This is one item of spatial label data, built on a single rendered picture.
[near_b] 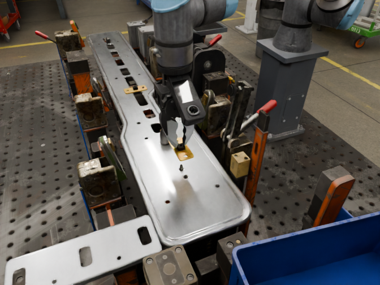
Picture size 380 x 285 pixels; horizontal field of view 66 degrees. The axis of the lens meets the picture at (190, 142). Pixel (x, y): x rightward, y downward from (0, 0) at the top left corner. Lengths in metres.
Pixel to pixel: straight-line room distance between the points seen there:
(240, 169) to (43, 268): 0.46
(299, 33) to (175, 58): 0.73
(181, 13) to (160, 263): 0.44
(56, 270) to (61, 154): 0.80
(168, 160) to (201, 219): 0.21
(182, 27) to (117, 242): 0.44
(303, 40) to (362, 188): 0.60
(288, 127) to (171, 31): 0.95
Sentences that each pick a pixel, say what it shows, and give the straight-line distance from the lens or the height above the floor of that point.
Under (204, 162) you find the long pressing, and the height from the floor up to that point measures 1.00.
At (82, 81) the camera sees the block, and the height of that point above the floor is 0.93.
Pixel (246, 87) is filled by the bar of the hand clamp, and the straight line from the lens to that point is 0.70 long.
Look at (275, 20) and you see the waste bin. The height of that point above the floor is 0.50.
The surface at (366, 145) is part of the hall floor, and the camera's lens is 2.83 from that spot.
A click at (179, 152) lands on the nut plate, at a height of 1.07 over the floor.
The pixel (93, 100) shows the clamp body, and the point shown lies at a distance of 1.03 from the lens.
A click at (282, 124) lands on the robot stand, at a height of 0.78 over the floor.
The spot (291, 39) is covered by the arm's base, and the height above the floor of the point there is 1.14.
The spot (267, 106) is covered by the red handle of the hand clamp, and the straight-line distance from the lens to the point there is 0.79.
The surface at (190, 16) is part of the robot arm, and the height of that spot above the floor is 1.38.
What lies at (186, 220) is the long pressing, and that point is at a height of 1.00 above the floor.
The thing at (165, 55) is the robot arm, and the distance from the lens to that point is 0.59.
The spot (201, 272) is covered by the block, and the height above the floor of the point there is 1.00.
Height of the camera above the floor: 1.54
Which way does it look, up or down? 39 degrees down
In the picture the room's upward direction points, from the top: straight up
